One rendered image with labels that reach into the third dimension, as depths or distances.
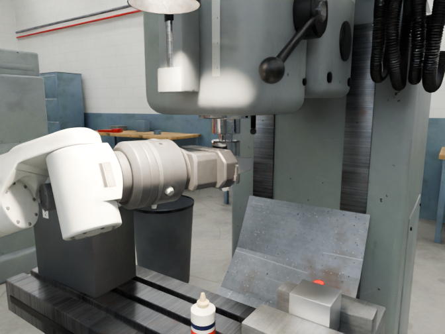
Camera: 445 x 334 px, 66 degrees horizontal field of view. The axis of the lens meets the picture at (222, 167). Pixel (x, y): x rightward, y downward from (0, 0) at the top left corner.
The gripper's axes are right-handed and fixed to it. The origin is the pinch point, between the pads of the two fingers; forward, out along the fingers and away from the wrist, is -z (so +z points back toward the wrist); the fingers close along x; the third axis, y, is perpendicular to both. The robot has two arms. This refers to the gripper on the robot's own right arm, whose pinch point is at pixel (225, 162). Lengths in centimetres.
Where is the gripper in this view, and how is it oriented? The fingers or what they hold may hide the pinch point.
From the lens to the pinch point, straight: 56.1
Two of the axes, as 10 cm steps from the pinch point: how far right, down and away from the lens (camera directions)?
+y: -0.1, 9.9, 1.6
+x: -6.7, -1.3, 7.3
